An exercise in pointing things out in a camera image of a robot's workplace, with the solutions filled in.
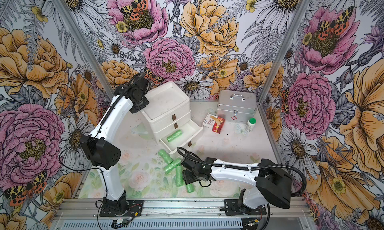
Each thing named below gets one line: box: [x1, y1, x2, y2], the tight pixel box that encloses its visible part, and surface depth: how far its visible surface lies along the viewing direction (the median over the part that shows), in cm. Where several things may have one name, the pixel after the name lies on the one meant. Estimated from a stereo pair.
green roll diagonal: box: [164, 158, 181, 174], surface depth 89 cm
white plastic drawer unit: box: [140, 81, 204, 155], surface depth 91 cm
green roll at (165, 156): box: [158, 149, 174, 164], surface depth 91 cm
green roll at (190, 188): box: [186, 183, 195, 194], surface depth 80 cm
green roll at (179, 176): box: [175, 165, 184, 187], surface depth 84 cm
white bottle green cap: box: [245, 117, 257, 132], surface depth 101 cm
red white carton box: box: [202, 113, 226, 134], surface depth 105 cm
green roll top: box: [166, 129, 182, 142], surface depth 101 cm
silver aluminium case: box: [216, 90, 257, 123], surface depth 104 cm
